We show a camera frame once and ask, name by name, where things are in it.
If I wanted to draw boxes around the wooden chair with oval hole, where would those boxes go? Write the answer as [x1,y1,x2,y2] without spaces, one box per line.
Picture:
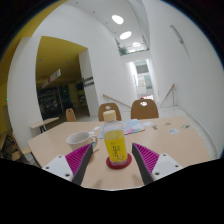
[130,98,160,120]
[97,102,123,122]

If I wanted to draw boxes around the oval ceiling lights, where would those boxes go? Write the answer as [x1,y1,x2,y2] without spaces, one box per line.
[111,14,143,48]

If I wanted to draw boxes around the white cup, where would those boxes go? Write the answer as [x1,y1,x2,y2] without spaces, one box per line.
[65,131,100,153]

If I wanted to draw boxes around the red round coaster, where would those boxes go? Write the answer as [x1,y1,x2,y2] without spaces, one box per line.
[105,152,133,170]

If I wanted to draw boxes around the wooden stair handrail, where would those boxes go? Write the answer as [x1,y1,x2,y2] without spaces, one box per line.
[159,83,177,108]
[102,93,132,109]

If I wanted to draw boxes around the dark shelf unit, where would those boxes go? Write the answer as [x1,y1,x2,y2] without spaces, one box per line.
[37,85,66,119]

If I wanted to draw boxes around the light wooden side table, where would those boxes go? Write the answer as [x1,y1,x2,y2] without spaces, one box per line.
[29,116,60,134]

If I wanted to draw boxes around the wooden chair with metal frame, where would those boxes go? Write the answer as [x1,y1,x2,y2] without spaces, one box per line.
[0,131,33,163]

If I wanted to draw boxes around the hanging white red sign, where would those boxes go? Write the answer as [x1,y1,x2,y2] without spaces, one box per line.
[41,68,62,89]

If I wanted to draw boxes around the colourful printed booklet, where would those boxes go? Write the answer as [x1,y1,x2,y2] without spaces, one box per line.
[98,118,146,139]

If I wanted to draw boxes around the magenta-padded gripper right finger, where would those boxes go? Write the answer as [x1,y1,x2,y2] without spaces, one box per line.
[131,142,184,186]

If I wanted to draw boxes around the yellow drink bottle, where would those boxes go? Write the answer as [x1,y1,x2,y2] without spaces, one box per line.
[101,109,129,167]

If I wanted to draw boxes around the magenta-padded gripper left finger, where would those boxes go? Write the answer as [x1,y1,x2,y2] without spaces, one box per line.
[41,142,95,187]

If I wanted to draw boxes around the small wooden chair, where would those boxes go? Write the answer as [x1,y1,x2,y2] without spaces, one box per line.
[65,107,78,123]

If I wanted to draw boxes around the green balcony plant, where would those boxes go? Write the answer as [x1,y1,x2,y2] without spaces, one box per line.
[117,45,129,56]

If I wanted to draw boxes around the dark wall sign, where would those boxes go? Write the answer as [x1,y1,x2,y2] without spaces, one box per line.
[82,76,95,88]

